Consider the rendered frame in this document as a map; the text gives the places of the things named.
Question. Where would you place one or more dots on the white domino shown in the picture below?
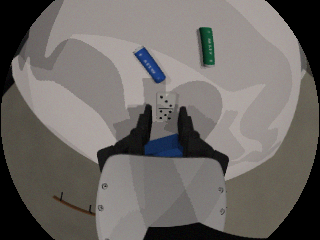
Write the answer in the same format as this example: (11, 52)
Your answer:
(165, 105)

